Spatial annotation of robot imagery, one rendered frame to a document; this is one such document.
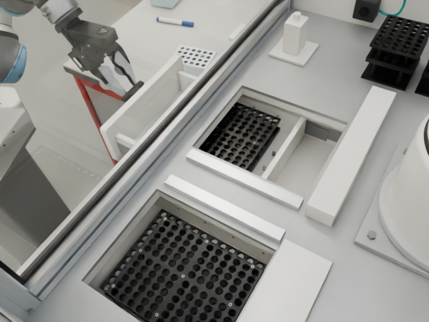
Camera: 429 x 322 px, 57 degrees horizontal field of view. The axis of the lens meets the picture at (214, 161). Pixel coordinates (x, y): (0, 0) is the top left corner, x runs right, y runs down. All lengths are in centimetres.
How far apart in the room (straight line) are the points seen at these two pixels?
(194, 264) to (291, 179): 30
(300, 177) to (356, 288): 31
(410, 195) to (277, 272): 22
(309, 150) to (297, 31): 26
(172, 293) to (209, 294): 6
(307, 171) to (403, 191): 30
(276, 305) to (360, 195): 25
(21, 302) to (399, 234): 57
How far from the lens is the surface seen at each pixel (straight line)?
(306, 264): 64
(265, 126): 87
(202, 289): 68
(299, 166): 89
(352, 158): 73
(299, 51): 96
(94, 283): 80
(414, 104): 91
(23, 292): 66
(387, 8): 106
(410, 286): 68
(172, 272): 70
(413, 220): 63
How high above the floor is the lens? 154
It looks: 52 degrees down
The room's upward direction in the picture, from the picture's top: 7 degrees counter-clockwise
